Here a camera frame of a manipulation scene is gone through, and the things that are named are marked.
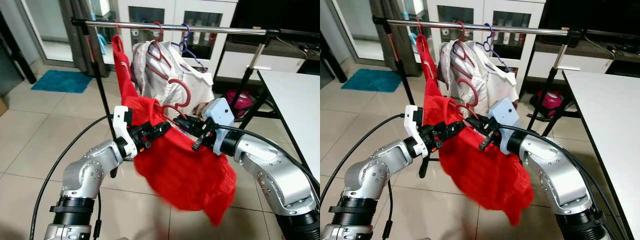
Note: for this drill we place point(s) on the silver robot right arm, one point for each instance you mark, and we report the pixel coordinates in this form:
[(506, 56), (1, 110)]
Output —
[(272, 170), (555, 172)]

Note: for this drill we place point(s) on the white garment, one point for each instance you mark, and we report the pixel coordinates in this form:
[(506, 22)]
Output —
[(197, 90), (500, 85)]

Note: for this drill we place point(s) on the pink round appliance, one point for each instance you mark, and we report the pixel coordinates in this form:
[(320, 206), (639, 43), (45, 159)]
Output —
[(240, 100), (550, 100)]

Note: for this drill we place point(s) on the white drawer tv console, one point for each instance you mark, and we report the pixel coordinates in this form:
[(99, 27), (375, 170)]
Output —
[(235, 62), (575, 65)]

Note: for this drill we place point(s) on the teal floor mat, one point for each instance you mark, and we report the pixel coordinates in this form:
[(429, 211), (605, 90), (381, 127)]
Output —
[(62, 81), (372, 80)]

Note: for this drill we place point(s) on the chrome and black clothes rack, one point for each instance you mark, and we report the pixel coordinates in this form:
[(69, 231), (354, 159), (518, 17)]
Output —
[(225, 30), (530, 29)]

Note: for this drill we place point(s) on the dark grey curtain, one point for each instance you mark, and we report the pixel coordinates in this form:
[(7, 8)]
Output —
[(378, 45), (75, 45)]

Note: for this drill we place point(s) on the white glass door cabinet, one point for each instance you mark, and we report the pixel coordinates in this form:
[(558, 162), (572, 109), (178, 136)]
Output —
[(170, 12), (477, 12)]

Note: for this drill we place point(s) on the black furniture leg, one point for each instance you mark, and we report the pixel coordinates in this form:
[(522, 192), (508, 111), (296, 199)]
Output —
[(335, 65), (20, 60)]

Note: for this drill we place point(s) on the white framed glass door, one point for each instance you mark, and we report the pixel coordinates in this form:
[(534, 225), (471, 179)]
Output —
[(50, 25), (355, 30)]

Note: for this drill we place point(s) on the black television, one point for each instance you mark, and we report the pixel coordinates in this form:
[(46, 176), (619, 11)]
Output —
[(280, 12), (590, 12)]

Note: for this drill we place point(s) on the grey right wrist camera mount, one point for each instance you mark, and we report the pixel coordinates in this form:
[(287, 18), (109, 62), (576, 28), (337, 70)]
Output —
[(504, 111), (220, 111)]

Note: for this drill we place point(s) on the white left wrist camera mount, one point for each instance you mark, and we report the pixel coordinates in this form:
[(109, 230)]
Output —
[(411, 120), (120, 120)]

